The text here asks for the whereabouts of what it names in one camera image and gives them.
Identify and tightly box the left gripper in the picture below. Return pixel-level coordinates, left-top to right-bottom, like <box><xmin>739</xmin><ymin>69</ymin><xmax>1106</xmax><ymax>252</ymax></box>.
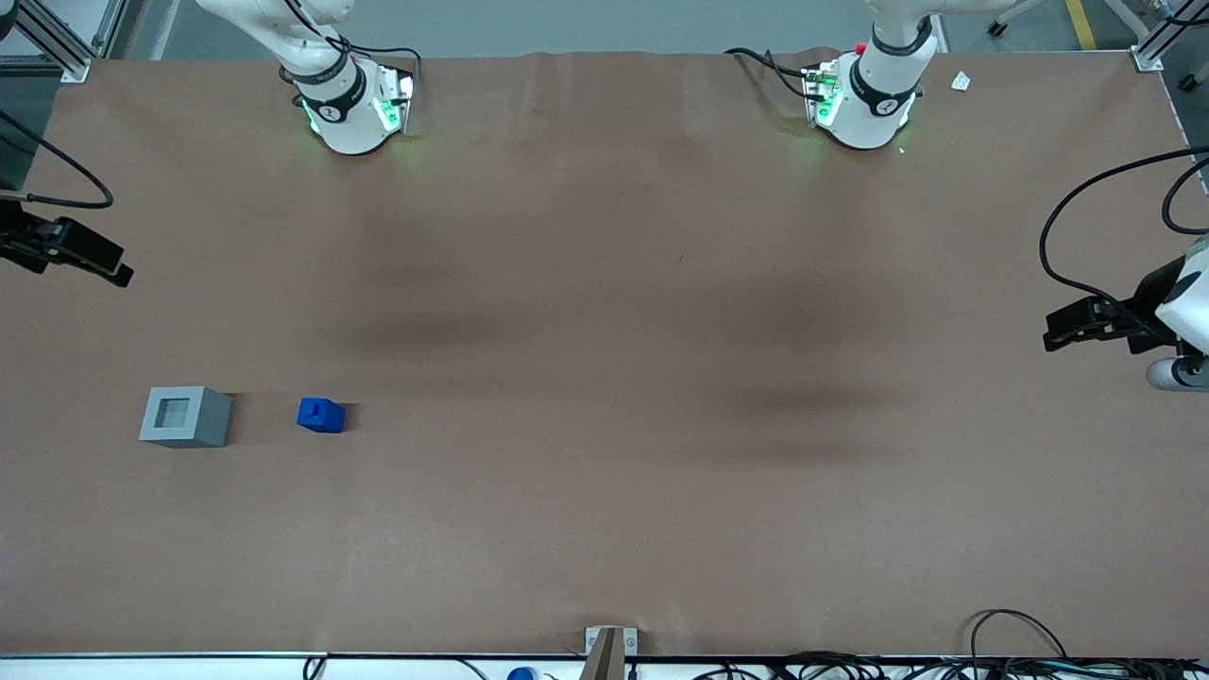
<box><xmin>1044</xmin><ymin>236</ymin><xmax>1209</xmax><ymax>358</ymax></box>

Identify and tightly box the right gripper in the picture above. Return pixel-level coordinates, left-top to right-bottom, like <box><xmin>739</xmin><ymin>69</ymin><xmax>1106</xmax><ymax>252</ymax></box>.
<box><xmin>0</xmin><ymin>203</ymin><xmax>134</xmax><ymax>288</ymax></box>

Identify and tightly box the blue plastic part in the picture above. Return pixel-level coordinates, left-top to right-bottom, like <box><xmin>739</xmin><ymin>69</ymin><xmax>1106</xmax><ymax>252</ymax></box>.
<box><xmin>297</xmin><ymin>397</ymin><xmax>348</xmax><ymax>435</ymax></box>

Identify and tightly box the gray square base block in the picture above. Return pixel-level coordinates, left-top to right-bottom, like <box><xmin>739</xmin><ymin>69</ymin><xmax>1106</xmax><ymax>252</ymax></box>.
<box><xmin>139</xmin><ymin>385</ymin><xmax>233</xmax><ymax>450</ymax></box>

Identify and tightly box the white chair leg with caster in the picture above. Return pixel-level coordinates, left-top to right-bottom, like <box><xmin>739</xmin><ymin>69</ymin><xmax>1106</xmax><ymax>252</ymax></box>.
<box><xmin>985</xmin><ymin>0</ymin><xmax>1051</xmax><ymax>39</ymax></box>

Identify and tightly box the brown paper table cover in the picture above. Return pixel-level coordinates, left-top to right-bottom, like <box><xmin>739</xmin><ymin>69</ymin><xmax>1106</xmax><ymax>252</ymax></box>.
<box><xmin>0</xmin><ymin>47</ymin><xmax>1209</xmax><ymax>658</ymax></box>

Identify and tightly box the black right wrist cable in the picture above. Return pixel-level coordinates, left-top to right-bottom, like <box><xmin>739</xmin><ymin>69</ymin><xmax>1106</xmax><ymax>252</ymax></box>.
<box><xmin>0</xmin><ymin>109</ymin><xmax>116</xmax><ymax>211</ymax></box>

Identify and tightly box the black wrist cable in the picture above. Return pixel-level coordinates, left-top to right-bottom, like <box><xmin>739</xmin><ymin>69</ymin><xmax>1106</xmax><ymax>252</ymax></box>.
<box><xmin>0</xmin><ymin>109</ymin><xmax>116</xmax><ymax>211</ymax></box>
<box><xmin>1039</xmin><ymin>146</ymin><xmax>1209</xmax><ymax>343</ymax></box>

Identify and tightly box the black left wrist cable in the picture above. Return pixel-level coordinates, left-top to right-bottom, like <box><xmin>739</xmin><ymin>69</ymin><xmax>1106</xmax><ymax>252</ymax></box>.
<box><xmin>1039</xmin><ymin>146</ymin><xmax>1209</xmax><ymax>343</ymax></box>

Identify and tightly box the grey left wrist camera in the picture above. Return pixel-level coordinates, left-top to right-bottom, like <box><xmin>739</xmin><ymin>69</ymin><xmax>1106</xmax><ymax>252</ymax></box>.
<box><xmin>1146</xmin><ymin>355</ymin><xmax>1209</xmax><ymax>394</ymax></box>

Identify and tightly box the short black looped cable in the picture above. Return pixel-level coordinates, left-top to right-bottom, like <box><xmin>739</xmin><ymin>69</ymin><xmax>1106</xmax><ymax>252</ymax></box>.
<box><xmin>1162</xmin><ymin>159</ymin><xmax>1209</xmax><ymax>235</ymax></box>

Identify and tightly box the aluminium frame profile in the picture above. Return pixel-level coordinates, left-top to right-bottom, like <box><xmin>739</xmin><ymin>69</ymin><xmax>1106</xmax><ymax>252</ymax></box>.
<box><xmin>0</xmin><ymin>0</ymin><xmax>96</xmax><ymax>84</ymax></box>
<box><xmin>1105</xmin><ymin>0</ymin><xmax>1209</xmax><ymax>74</ymax></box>

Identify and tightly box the black arched cable loop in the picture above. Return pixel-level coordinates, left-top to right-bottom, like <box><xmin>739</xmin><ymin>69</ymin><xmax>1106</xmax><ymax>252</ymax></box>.
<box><xmin>970</xmin><ymin>609</ymin><xmax>1070</xmax><ymax>662</ymax></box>

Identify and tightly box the tangled black cable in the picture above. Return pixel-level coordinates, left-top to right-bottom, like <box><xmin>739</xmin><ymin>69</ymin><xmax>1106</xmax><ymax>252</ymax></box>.
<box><xmin>694</xmin><ymin>650</ymin><xmax>894</xmax><ymax>680</ymax></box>
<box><xmin>897</xmin><ymin>655</ymin><xmax>1209</xmax><ymax>680</ymax></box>

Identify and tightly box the black right arm base cable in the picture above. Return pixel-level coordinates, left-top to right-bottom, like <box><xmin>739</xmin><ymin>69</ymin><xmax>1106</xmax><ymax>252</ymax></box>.
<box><xmin>279</xmin><ymin>0</ymin><xmax>423</xmax><ymax>100</ymax></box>

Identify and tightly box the black arm base cable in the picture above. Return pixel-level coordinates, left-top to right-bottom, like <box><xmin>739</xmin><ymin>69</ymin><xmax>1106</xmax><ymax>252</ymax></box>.
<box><xmin>724</xmin><ymin>45</ymin><xmax>815</xmax><ymax>100</ymax></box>
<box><xmin>279</xmin><ymin>0</ymin><xmax>423</xmax><ymax>100</ymax></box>

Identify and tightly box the black left arm base cable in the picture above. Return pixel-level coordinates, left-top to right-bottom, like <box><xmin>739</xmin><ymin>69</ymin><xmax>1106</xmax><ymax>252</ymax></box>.
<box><xmin>724</xmin><ymin>45</ymin><xmax>815</xmax><ymax>100</ymax></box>

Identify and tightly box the metal mounting bracket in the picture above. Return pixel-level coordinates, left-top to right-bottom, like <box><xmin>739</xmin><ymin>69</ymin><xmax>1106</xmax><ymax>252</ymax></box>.
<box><xmin>585</xmin><ymin>626</ymin><xmax>639</xmax><ymax>657</ymax></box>

